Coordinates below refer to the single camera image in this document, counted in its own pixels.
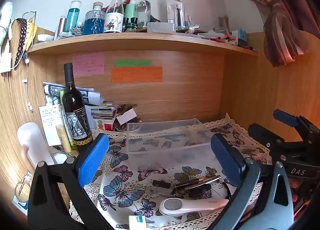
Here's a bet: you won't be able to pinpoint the clear glass jar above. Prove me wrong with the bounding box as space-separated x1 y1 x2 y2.
136 0 152 28

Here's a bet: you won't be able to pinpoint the wire frame glasses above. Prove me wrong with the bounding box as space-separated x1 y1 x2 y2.
15 173 33 198

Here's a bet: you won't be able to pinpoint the round metal rimmed mirror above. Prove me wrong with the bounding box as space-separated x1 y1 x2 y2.
52 152 76 165

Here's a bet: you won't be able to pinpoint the orange sticky note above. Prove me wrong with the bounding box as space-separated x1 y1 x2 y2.
111 66 163 83

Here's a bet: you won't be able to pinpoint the clear bottle with illustrated label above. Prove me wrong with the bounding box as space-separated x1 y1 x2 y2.
103 0 125 34

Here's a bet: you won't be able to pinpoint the clear packaged cosmetic tube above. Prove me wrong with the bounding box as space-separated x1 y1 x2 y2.
174 0 185 27

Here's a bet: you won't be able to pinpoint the white handheld massager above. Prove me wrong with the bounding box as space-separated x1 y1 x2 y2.
158 197 229 217

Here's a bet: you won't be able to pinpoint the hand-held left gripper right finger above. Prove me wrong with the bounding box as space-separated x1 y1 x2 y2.
211 133 295 230

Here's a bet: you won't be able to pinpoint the brown curtain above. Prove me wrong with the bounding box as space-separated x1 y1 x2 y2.
218 0 320 68

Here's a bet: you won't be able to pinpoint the silver black pen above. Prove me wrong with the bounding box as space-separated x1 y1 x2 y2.
174 175 222 191

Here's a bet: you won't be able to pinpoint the white charging cable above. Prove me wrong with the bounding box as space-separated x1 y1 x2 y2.
23 54 34 113

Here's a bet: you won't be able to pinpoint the green sticky note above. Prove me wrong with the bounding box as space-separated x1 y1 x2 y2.
114 59 153 67

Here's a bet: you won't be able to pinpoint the person's right hand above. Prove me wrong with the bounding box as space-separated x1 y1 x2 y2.
289 179 309 214

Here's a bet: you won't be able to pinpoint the butterfly print lace tablecloth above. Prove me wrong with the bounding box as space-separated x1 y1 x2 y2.
68 113 275 230

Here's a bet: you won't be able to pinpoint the white handwritten paper note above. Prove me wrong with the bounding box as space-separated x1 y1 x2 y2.
38 105 63 146

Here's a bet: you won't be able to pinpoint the silver spray can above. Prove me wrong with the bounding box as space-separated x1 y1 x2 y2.
57 15 67 37

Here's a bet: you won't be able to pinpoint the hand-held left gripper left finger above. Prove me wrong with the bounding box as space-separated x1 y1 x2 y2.
27 133 116 230

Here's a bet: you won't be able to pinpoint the white plastic bottle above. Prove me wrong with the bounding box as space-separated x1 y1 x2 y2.
17 122 55 168

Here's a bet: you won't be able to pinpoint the dark wine bottle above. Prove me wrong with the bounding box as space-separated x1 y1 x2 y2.
61 63 94 153

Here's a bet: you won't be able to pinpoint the pink sticky note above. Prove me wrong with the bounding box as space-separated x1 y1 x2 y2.
72 53 105 76

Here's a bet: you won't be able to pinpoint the clear plastic container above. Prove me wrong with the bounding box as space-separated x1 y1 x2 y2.
126 118 218 155

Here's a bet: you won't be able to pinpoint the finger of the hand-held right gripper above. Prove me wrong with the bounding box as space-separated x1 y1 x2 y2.
273 109 304 128
248 123 289 157

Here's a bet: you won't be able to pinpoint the white rectangular box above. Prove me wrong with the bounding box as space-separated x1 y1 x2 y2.
147 22 177 33

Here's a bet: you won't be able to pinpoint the stack of small books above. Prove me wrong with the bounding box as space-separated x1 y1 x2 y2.
90 104 118 132

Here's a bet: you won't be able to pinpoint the black elastic band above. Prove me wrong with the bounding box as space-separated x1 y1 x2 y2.
221 181 232 202

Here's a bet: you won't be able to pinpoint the stack of papers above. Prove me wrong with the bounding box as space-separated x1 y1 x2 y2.
42 82 105 106

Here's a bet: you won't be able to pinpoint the teal tall bottle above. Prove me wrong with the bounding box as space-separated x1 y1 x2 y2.
64 0 82 33

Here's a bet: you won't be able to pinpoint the small white blue box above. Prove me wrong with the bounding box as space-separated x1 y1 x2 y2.
128 215 157 230

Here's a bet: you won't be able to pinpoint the wooden shelf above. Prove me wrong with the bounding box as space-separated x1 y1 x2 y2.
26 31 259 57

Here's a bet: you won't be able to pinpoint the dark beaded necklace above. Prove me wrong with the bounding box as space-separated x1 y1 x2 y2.
14 19 28 67

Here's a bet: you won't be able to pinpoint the small clear perfume bottle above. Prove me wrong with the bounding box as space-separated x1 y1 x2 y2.
144 180 176 197

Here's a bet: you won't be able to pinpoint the blue glass bottle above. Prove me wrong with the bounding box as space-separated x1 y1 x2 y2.
82 2 106 35

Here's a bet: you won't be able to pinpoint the white blank card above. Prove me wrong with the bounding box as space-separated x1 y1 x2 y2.
116 109 137 125

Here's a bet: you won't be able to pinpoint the yellow lip balm tube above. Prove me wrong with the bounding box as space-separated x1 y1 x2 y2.
56 124 72 152

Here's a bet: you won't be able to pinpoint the green pump bottle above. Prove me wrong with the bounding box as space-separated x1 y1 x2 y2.
122 0 139 33

